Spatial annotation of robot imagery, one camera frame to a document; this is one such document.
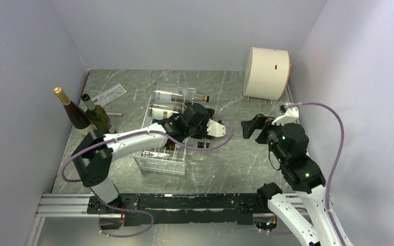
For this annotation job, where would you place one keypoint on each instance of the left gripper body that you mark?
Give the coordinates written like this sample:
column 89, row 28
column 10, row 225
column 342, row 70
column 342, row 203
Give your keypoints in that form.
column 200, row 131

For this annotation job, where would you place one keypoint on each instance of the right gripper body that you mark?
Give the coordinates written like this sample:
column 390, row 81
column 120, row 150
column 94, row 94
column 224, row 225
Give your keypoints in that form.
column 269, row 133

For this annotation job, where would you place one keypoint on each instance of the clear bottle cork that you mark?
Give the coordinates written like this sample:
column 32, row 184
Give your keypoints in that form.
column 180, row 96

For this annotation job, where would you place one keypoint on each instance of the clear bottle blue emblem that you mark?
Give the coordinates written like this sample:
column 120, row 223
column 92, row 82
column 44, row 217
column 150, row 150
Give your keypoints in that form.
column 163, row 110

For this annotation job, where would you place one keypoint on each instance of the green wine bottle white label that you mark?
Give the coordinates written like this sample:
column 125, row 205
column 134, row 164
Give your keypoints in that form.
column 98, row 116

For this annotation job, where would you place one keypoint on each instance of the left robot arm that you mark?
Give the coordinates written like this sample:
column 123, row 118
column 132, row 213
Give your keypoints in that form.
column 97, row 151

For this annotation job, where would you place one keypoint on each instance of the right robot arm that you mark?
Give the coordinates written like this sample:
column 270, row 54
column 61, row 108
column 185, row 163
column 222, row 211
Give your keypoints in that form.
column 288, row 143

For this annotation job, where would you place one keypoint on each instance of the dark green wine bottle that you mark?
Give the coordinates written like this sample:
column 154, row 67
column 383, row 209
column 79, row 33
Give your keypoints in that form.
column 209, row 111

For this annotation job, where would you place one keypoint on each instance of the clear bottle black gold cap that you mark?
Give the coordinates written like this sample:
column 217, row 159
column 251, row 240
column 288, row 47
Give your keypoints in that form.
column 199, row 146

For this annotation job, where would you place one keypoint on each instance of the amber bottle gold cap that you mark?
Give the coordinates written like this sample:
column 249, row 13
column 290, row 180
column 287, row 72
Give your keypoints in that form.
column 75, row 114

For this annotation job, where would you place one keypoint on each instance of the cream cylindrical appliance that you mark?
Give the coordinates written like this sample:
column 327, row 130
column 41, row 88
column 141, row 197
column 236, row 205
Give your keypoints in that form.
column 266, row 73

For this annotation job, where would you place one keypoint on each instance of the white red pen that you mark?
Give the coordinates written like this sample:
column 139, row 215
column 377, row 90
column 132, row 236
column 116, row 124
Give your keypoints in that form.
column 115, row 114

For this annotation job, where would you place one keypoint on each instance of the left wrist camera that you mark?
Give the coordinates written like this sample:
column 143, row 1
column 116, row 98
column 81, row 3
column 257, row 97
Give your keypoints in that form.
column 215, row 129

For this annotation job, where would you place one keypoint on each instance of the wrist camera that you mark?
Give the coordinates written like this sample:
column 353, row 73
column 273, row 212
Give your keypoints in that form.
column 290, row 115
column 215, row 129

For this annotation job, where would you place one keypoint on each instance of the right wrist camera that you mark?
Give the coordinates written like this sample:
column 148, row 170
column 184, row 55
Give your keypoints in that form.
column 290, row 115

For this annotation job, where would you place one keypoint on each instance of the white wire wine rack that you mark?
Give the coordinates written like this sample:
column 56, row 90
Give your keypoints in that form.
column 158, row 159

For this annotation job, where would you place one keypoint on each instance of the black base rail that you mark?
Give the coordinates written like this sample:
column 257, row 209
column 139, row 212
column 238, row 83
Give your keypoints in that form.
column 139, row 209

